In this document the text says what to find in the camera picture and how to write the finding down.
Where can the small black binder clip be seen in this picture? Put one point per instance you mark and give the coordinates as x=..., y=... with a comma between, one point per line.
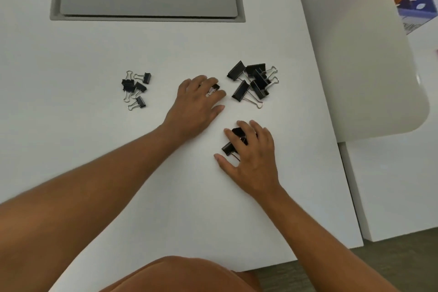
x=147, y=78
x=130, y=89
x=215, y=87
x=126, y=82
x=140, y=87
x=141, y=102

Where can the person's right middle finger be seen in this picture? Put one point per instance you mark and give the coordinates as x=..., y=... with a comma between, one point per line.
x=244, y=131

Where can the person's left thumb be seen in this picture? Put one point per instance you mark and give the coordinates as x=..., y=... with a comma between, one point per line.
x=216, y=112

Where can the person's right forearm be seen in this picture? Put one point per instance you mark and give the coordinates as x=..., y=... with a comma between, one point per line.
x=314, y=244

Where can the large black binder clip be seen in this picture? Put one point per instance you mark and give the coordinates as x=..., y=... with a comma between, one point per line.
x=241, y=90
x=228, y=148
x=261, y=79
x=258, y=92
x=239, y=132
x=255, y=68
x=236, y=70

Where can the blue dotted storage box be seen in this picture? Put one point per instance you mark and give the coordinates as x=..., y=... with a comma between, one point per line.
x=419, y=6

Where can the person's left little finger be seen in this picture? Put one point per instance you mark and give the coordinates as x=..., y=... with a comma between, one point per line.
x=184, y=86

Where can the person's left hand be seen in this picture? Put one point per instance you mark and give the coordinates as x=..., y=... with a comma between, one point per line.
x=191, y=110

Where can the person's left forearm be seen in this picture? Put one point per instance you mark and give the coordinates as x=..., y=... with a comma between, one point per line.
x=85, y=206

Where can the person's left middle finger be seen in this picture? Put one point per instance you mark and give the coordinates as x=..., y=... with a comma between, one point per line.
x=209, y=82

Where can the person's right thumb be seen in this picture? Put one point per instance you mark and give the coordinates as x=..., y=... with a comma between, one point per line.
x=226, y=163

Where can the person's right hand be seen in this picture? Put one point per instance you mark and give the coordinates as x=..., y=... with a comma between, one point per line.
x=256, y=165

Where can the white low cabinet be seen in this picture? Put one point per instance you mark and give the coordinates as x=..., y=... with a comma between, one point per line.
x=393, y=192

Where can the person's right little finger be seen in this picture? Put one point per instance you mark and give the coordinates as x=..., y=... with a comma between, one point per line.
x=271, y=139

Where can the white rounded panel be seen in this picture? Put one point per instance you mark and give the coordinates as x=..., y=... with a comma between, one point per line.
x=359, y=45

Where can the person's brown clothed leg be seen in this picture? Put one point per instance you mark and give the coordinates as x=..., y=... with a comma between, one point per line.
x=178, y=278

